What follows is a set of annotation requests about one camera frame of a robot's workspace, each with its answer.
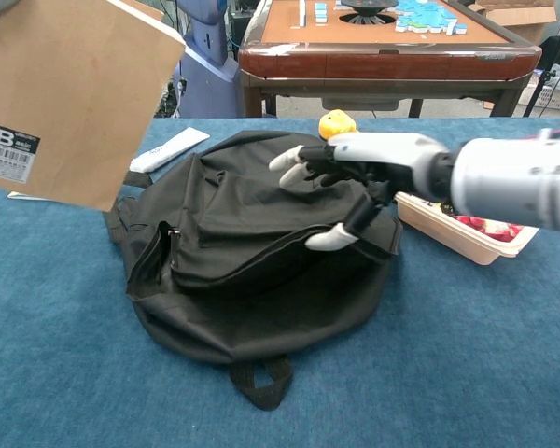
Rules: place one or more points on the cardboard box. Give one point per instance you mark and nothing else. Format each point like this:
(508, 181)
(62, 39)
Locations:
(522, 18)

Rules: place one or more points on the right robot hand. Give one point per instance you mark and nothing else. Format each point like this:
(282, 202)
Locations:
(382, 154)

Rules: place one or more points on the blue mahjong tile stack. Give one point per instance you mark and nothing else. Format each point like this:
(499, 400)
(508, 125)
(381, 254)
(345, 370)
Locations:
(321, 13)

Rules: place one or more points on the black tripod leg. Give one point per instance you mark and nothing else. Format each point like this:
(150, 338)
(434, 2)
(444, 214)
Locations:
(548, 56)

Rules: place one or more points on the beige plastic tray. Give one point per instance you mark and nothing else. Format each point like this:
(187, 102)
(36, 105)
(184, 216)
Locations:
(452, 233)

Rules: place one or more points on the brown spiral notebook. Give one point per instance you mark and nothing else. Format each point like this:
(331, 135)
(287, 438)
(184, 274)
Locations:
(74, 93)

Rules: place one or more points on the white paper booklet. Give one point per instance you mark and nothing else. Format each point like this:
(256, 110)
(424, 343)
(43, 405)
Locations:
(28, 196)

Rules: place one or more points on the blue purple robot base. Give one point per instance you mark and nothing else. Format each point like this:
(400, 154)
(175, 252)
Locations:
(210, 74)

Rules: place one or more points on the black backpack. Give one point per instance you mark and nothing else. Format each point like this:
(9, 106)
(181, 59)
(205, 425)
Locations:
(261, 261)

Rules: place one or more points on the red white snack packet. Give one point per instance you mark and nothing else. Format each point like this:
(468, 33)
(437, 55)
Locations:
(494, 228)

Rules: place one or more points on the black mahjong table hub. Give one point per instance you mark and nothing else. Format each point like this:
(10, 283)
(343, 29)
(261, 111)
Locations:
(366, 10)

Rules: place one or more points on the white plastic basket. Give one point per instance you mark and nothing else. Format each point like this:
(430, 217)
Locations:
(557, 98)

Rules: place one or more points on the blue mahjong tile pile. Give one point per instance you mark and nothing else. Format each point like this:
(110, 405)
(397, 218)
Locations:
(424, 16)

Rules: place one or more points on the brown mahjong table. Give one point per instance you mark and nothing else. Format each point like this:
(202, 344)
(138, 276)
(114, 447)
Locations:
(382, 60)

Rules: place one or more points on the white flat tube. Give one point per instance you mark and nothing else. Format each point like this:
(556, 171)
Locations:
(168, 148)

